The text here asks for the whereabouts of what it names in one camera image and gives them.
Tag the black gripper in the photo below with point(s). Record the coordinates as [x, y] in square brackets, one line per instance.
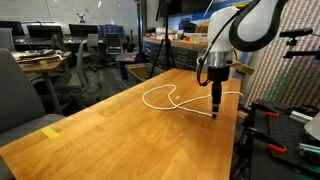
[218, 75]

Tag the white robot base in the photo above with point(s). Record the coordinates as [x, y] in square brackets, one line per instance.
[315, 128]

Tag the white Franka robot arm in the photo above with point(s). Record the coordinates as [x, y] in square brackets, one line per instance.
[220, 33]

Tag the grey drawer workbench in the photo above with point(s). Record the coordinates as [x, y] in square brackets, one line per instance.
[180, 56]

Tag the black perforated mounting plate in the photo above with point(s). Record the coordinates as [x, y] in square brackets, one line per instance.
[286, 130]

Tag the cardboard box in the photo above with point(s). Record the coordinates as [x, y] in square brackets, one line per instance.
[201, 29]

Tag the multicolour patterned panel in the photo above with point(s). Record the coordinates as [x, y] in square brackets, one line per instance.
[293, 83]

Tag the silver aluminium extrusion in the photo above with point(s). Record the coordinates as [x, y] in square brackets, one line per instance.
[300, 117]

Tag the grey bin with cardboard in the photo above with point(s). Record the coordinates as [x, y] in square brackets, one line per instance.
[136, 70]

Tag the black tripod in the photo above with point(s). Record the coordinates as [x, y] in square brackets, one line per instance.
[166, 26]

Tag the green extrusion piece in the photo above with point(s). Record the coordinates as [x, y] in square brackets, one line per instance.
[310, 149]

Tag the yellow spirit level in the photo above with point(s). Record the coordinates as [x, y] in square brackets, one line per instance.
[241, 4]

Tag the black office chair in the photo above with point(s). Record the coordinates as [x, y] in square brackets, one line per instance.
[114, 43]

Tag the grey mesh office chair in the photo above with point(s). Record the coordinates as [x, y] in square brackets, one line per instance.
[81, 66]

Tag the yellow tape strip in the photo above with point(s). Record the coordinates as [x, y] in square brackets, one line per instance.
[50, 132]

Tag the dark office chair with jacket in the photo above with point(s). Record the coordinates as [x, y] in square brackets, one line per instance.
[57, 42]

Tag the cluttered wooden desk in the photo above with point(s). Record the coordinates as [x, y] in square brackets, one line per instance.
[46, 66]

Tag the grey padded office chair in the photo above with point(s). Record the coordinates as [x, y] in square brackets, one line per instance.
[16, 100]

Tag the black camera on stand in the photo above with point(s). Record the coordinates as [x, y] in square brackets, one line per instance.
[295, 32]

